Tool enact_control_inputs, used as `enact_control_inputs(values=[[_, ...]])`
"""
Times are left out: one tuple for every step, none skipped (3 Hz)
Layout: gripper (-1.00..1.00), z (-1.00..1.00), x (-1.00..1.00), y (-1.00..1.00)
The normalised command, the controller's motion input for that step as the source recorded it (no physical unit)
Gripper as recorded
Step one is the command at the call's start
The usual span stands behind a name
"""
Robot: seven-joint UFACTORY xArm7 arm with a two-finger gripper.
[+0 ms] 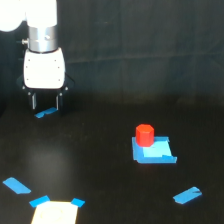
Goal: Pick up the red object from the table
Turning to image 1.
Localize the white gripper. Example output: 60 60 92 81
17 48 74 110

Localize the red hexagonal block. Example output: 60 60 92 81
135 124 154 147

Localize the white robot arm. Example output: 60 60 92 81
0 0 74 110

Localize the blue tape strip far left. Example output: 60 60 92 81
35 107 57 119

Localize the blue tape strip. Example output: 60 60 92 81
173 187 202 205
35 107 57 119
3 177 31 194

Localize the blue tape strip near left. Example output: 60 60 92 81
3 177 31 194

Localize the blue tape on paper left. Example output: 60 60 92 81
29 195 50 208

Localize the blue tape on paper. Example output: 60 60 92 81
71 198 85 208
29 195 50 208

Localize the blue tape on paper right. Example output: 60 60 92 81
71 198 85 208

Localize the white paper sheet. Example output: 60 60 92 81
31 201 78 224

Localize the blue tape strip near right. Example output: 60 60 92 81
173 187 202 205

